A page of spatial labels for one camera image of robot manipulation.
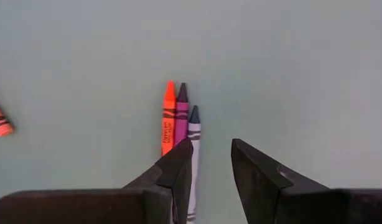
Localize crayons bottom left pile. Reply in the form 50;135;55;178
185;105;202;224

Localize purple crayon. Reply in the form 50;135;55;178
174;82;190;147

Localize green table mat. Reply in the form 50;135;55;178
0;0;382;224

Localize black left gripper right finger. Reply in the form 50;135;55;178
230;138;382;224

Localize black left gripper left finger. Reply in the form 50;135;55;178
0;138;194;224

